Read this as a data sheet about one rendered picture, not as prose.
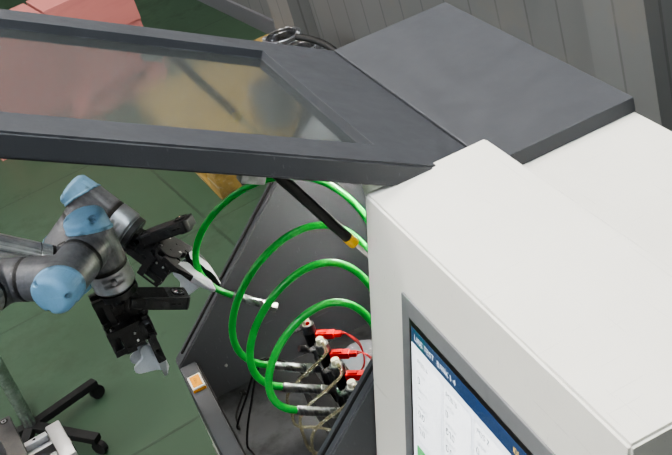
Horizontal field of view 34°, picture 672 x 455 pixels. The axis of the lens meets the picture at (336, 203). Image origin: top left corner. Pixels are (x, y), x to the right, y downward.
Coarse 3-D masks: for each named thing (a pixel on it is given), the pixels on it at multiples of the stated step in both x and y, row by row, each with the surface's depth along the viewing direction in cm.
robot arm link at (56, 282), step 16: (80, 240) 182; (32, 256) 182; (48, 256) 180; (64, 256) 178; (80, 256) 179; (96, 256) 182; (16, 272) 180; (32, 272) 178; (48, 272) 175; (64, 272) 176; (80, 272) 178; (96, 272) 182; (32, 288) 176; (48, 288) 174; (64, 288) 174; (80, 288) 177; (48, 304) 177; (64, 304) 176
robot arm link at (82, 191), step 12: (72, 180) 224; (84, 180) 224; (72, 192) 223; (84, 192) 222; (96, 192) 223; (108, 192) 226; (72, 204) 223; (84, 204) 222; (96, 204) 222; (108, 204) 223; (120, 204) 224; (108, 216) 222
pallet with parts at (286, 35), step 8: (272, 32) 578; (280, 32) 580; (288, 32) 579; (296, 32) 568; (256, 40) 637; (264, 40) 572; (272, 40) 579; (280, 40) 581; (288, 40) 563; (296, 40) 559; (320, 48) 551; (200, 176) 542; (208, 176) 523; (216, 176) 511; (224, 176) 513; (232, 176) 515; (208, 184) 533; (216, 184) 514; (224, 184) 514; (232, 184) 516; (240, 184) 518; (216, 192) 523; (224, 192) 516
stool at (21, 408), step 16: (0, 368) 378; (0, 384) 382; (96, 384) 410; (16, 400) 385; (64, 400) 402; (32, 416) 392; (48, 416) 397; (32, 432) 390; (80, 432) 385; (96, 432) 383; (96, 448) 384
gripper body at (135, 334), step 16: (96, 304) 191; (112, 304) 192; (128, 304) 193; (112, 320) 193; (128, 320) 194; (144, 320) 194; (112, 336) 192; (128, 336) 194; (144, 336) 194; (128, 352) 195
